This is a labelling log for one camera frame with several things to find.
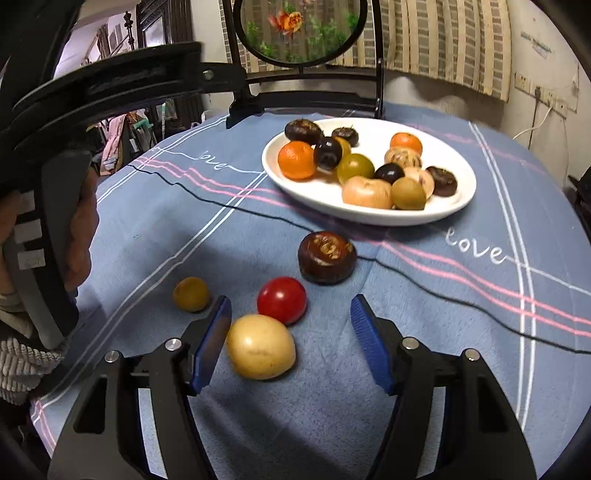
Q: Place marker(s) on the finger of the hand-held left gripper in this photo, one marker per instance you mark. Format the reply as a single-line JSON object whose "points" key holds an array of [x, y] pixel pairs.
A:
{"points": [[138, 78]]}

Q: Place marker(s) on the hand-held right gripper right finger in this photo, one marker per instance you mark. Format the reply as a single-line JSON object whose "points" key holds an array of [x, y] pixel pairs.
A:
{"points": [[371, 346]]}

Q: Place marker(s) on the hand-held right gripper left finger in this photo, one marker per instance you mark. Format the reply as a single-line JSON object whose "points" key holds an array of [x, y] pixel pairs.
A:
{"points": [[212, 346]]}

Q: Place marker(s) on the pale yellow round fruit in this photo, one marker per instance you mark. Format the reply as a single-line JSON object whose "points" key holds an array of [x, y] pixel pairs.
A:
{"points": [[261, 346]]}

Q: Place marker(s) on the small olive green fruit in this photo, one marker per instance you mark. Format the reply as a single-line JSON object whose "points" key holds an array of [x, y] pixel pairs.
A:
{"points": [[191, 294]]}

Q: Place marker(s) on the red cherry tomato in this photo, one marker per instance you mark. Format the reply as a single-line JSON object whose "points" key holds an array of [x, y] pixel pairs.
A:
{"points": [[281, 300]]}

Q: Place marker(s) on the large dark water chestnut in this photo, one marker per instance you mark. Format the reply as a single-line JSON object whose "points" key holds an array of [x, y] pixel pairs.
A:
{"points": [[327, 257]]}

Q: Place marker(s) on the tan round fruit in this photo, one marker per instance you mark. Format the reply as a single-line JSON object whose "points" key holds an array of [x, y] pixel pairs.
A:
{"points": [[367, 192], [403, 158]]}

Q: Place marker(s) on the green-brown kiwi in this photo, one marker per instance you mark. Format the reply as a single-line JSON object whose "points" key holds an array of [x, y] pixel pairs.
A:
{"points": [[408, 193]]}

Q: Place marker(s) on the white oval plate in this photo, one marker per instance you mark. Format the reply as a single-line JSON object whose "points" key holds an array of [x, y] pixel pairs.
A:
{"points": [[452, 203]]}

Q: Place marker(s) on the pale fruit with purple streaks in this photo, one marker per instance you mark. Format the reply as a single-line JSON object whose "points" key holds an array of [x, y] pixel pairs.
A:
{"points": [[421, 181]]}

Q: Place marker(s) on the dark purple plum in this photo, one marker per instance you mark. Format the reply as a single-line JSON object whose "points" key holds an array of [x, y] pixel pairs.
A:
{"points": [[389, 173], [328, 152]]}

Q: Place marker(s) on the large orange mandarin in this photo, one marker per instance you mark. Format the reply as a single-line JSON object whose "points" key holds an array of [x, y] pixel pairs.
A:
{"points": [[297, 160]]}

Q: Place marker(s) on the green-orange mandarin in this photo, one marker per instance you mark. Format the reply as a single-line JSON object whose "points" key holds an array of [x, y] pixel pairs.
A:
{"points": [[354, 168]]}

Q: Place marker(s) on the small orange-green mandarin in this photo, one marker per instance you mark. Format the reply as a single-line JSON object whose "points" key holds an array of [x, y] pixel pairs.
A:
{"points": [[346, 147]]}

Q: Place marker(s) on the small orange mandarin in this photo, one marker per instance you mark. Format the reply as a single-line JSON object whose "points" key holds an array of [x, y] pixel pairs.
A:
{"points": [[406, 141]]}

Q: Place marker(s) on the person's left forearm grey sleeve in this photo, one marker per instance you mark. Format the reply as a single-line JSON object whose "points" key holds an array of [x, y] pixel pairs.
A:
{"points": [[23, 364]]}

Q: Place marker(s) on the person's left hand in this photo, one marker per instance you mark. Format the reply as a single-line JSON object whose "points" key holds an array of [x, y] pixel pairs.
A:
{"points": [[85, 230]]}

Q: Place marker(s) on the pink garment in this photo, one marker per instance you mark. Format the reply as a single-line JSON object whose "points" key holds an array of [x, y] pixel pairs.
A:
{"points": [[113, 143]]}

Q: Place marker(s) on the blue striped tablecloth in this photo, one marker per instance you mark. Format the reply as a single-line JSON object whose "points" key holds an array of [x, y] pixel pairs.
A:
{"points": [[300, 415]]}

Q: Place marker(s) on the round goldfish screen black stand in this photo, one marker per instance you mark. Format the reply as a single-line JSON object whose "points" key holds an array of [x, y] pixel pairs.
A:
{"points": [[300, 27]]}

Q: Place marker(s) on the black cabinet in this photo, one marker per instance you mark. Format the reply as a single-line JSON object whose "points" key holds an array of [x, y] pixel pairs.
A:
{"points": [[579, 194]]}

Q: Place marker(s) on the beige checked curtain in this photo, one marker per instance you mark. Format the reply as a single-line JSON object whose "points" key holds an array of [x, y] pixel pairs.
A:
{"points": [[438, 37]]}

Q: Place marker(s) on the dark carved wooden frame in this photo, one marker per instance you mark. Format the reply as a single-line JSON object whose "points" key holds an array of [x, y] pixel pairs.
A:
{"points": [[154, 16]]}

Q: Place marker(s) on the white wall socket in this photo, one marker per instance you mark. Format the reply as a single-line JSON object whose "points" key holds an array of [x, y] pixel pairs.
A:
{"points": [[559, 104], [540, 93], [521, 83]]}

